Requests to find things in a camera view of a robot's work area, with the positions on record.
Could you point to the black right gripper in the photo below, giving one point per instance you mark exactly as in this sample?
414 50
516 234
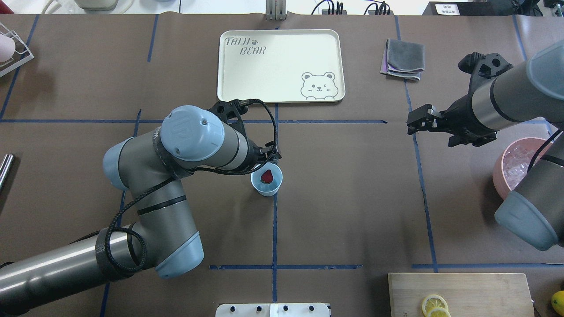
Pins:
461 112

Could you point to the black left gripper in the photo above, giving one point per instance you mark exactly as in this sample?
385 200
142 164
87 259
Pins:
257 156

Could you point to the red strawberry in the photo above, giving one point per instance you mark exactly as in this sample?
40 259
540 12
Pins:
267 177

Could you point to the steel muddler black tip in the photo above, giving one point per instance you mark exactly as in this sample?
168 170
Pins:
5 169

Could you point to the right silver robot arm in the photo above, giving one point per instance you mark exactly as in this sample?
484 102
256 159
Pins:
501 95

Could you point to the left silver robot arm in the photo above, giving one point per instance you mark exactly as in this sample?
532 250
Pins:
156 229

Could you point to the light blue plastic cup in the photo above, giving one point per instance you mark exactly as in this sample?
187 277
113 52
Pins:
267 190

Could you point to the pink bowl of ice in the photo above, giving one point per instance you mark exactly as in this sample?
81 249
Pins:
511 166

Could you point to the pink upturned cup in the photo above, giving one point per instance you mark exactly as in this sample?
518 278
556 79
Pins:
7 48

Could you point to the grey folded cloths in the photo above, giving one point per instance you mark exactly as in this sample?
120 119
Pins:
403 59

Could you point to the cream bear serving tray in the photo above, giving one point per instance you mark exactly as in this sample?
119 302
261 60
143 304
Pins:
281 66

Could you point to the wooden cutting board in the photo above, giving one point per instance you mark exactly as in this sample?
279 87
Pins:
466 294

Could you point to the lemon slices stack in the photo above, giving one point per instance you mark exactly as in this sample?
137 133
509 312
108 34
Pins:
435 306

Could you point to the cream toaster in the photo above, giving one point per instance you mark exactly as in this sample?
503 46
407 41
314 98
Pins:
97 5

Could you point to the yellow lemon upper left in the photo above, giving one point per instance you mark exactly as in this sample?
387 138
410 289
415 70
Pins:
557 303

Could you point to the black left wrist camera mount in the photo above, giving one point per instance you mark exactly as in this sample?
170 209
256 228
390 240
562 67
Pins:
231 112

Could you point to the aluminium frame post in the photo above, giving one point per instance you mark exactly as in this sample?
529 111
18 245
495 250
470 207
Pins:
275 10

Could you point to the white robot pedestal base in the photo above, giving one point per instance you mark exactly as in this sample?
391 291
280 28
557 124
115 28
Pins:
300 309

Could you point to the white wire cup rack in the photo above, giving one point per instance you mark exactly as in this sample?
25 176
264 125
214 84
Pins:
21 55

